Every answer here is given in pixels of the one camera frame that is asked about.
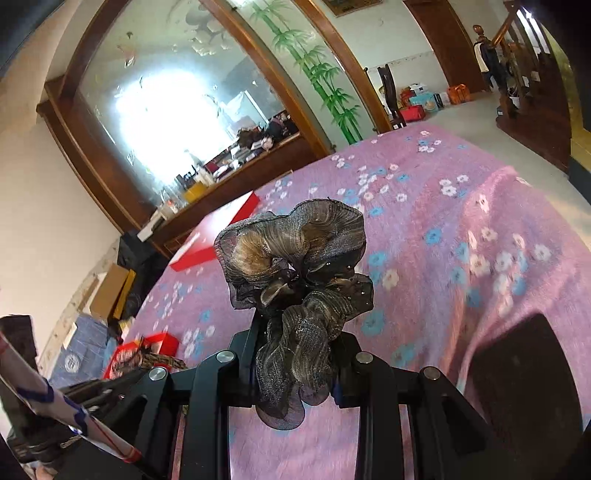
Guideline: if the blue plaid bag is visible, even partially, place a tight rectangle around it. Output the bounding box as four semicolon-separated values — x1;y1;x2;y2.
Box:
49;315;110;388

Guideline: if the red flat box lid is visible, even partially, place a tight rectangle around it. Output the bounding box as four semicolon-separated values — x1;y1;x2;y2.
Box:
168;192;260;272

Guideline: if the cardboard box on floor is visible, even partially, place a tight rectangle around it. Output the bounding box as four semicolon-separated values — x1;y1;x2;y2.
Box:
88;264;136;324

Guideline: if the wooden stair railing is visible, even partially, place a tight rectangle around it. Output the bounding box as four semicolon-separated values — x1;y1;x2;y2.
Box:
491;1;572;172

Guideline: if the wooden dresser counter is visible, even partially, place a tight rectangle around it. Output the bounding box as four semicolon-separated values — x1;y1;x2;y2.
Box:
149;134;332;258

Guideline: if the bamboo painted glass panel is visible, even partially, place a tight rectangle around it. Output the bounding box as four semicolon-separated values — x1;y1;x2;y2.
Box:
233;0;375;150

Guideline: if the brown wooden door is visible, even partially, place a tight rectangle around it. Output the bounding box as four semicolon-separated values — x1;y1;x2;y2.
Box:
404;0;489;93

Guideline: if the large wood framed mirror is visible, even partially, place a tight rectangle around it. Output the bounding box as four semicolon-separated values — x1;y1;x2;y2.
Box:
37;1;329;231

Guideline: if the red tray with white lining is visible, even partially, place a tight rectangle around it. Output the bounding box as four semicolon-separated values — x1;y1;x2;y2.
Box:
102;332;187;380

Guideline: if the dark wooden chair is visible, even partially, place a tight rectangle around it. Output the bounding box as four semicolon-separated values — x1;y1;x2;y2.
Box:
378;65;407;129

